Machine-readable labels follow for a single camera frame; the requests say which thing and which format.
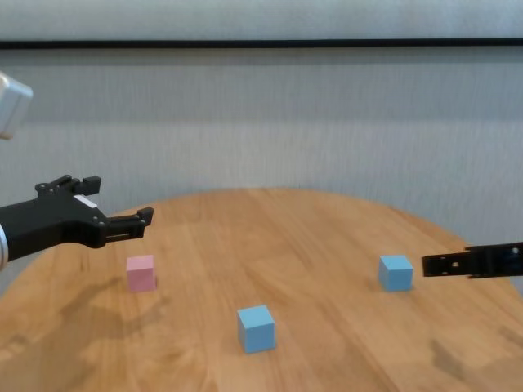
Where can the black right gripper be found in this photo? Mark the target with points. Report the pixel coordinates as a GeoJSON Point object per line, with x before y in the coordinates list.
{"type": "Point", "coordinates": [498, 261]}

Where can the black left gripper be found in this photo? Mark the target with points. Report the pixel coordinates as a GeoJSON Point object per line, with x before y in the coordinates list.
{"type": "Point", "coordinates": [53, 222]}

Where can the blue cube block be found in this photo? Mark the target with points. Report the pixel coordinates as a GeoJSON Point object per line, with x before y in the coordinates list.
{"type": "Point", "coordinates": [256, 330]}
{"type": "Point", "coordinates": [395, 274]}

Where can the pink cube block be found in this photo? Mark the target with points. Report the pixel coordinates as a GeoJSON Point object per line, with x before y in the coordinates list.
{"type": "Point", "coordinates": [141, 274]}

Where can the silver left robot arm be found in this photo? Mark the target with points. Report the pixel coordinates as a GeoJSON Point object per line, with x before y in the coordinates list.
{"type": "Point", "coordinates": [3, 247]}

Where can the black horizontal wall rail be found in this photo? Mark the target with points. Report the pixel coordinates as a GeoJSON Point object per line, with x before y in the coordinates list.
{"type": "Point", "coordinates": [261, 44]}

